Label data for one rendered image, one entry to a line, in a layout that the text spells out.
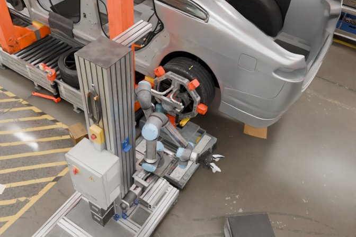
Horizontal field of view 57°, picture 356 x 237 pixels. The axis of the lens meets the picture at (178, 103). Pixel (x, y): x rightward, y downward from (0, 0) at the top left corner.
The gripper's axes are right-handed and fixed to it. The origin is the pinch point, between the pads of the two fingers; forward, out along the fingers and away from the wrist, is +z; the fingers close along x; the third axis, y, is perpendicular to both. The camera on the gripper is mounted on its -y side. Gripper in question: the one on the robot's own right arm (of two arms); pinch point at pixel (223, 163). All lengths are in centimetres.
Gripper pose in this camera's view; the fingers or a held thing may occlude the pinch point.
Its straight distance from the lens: 247.0
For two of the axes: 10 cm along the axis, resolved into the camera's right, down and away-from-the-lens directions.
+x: -2.9, 5.4, -7.9
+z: 9.5, 2.6, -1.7
